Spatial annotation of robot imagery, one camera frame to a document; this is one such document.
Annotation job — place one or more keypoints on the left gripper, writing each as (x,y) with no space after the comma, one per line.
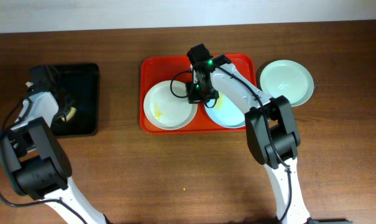
(63,109)

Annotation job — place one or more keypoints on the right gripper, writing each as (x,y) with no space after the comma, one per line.
(197,98)

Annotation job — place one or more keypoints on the green and yellow sponge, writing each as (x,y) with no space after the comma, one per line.
(68,114)

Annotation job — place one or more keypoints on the light blue plate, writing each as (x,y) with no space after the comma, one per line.
(225,113)

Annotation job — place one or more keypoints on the white plate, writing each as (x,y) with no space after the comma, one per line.
(166,111)

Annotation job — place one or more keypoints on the pale green plate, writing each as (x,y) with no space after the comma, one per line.
(287,78)

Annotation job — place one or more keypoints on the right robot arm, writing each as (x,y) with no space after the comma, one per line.
(270,126)

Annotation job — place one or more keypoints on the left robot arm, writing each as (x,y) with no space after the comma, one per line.
(36,164)

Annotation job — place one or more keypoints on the black plastic tray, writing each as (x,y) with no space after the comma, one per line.
(82,81)

